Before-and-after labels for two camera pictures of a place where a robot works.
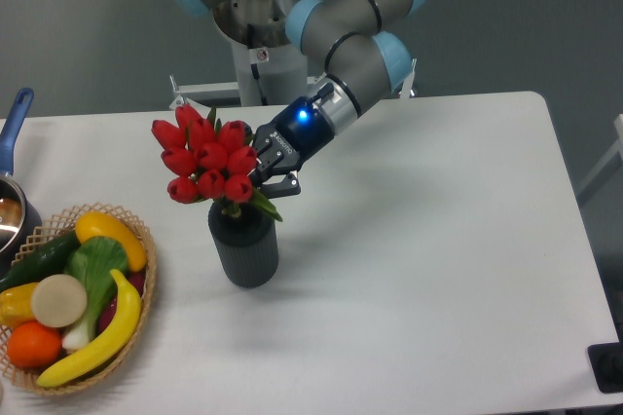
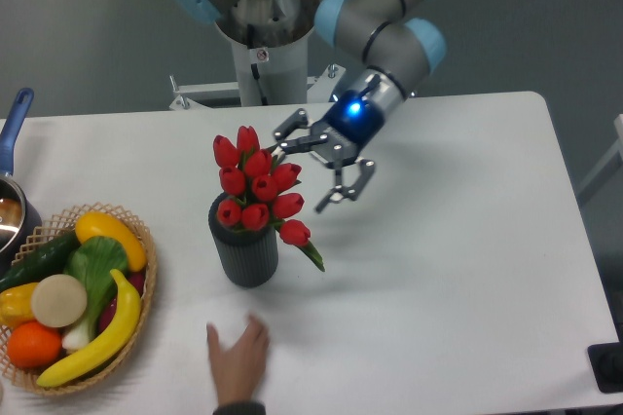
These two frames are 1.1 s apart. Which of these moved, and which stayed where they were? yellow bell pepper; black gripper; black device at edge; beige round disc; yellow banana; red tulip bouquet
Moved: red tulip bouquet; black gripper
Stayed: beige round disc; yellow banana; yellow bell pepper; black device at edge
